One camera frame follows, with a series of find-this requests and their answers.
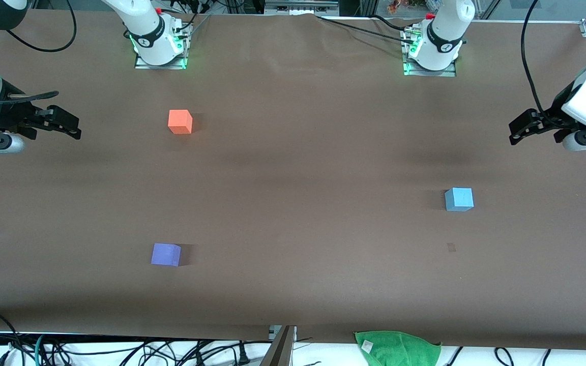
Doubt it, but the grey power strip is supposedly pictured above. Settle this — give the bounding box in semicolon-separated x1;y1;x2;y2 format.
265;0;340;14

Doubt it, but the green cloth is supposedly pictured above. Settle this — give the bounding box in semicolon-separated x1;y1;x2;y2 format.
354;330;443;366

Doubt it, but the teal cable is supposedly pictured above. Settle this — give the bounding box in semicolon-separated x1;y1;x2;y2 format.
34;334;48;366

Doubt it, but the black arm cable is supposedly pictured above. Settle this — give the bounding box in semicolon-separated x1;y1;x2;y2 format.
520;0;561;118
0;0;78;105

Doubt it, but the black cable on table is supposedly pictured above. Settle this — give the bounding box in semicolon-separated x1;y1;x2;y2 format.
316;14;416;45

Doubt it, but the orange block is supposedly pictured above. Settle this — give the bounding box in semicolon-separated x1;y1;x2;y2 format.
168;109;193;135

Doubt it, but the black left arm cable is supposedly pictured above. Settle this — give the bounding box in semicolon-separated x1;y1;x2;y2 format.
520;0;561;118

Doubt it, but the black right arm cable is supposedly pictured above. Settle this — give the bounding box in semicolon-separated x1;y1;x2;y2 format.
0;0;78;105

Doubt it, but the light blue block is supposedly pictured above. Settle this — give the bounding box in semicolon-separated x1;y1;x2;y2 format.
444;187;475;212

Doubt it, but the black cable tangle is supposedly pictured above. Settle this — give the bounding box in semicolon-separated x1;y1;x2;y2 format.
44;338;273;366

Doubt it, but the grey metal post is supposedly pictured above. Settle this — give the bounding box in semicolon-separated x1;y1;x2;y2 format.
260;325;297;366

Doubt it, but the purple block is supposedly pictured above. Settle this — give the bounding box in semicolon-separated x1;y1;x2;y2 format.
151;243;182;267

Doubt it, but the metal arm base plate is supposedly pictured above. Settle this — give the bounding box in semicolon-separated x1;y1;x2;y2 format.
403;29;458;78
134;24;189;70

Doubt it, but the brown table cover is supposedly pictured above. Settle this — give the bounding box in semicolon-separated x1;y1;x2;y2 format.
0;10;586;351

